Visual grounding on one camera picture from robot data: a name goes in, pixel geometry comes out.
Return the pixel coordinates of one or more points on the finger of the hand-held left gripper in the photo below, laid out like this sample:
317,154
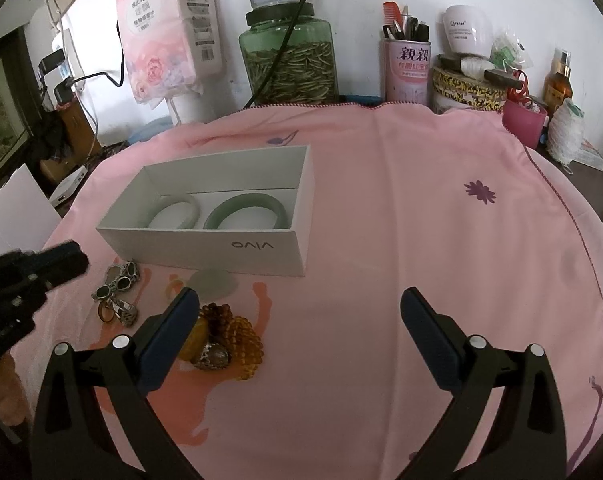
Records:
66,260

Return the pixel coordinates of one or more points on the yellow amber stone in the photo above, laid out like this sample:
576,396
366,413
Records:
195,340

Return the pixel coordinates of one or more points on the black power adapter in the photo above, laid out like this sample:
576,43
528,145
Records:
53,61
63,92

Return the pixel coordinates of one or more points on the pink printed cloth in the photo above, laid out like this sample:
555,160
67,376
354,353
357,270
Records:
381,210

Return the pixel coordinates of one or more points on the white cream jar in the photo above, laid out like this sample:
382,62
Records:
466,30

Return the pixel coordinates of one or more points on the red comb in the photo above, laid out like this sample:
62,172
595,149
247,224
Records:
389,12

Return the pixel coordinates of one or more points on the pale jade bangle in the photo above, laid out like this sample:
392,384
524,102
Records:
192,206

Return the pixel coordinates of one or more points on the white router box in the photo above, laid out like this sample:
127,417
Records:
66,187

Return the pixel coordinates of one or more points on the pink can pen holder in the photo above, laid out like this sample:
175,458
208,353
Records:
406,75

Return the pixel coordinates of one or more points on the yellow and black round tin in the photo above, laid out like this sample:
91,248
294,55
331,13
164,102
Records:
466,87

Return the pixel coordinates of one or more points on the pale green jade pendant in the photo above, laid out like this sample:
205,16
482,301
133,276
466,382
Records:
216,282

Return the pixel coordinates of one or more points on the red scissors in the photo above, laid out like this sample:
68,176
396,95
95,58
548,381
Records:
519,87

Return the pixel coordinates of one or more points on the green glass jar of seeds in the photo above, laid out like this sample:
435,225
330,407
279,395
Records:
286,60

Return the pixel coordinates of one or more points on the plastic bag with green items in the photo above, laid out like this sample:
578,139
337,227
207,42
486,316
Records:
506,50

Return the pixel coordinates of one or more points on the white board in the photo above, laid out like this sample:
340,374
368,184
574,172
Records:
11,215

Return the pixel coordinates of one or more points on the pink plastic cup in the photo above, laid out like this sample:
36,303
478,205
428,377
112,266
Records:
521,125

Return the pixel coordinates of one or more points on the pink floral tissue pack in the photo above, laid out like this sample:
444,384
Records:
161,35

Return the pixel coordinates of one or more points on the white cylinder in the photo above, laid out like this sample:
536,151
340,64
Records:
191,109

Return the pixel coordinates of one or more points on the blue plastic lid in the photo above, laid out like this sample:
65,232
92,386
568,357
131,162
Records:
149,131

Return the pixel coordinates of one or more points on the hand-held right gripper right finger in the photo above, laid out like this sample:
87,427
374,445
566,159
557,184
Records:
426,330

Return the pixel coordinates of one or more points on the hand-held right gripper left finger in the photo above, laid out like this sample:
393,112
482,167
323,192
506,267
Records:
169,340

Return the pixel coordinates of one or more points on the white cardboard box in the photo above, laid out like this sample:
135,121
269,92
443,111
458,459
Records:
206,247

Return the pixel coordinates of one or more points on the green jade bangle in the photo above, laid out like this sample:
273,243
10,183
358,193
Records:
213,216

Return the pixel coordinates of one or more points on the amber glass bottle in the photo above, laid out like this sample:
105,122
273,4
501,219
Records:
557,87

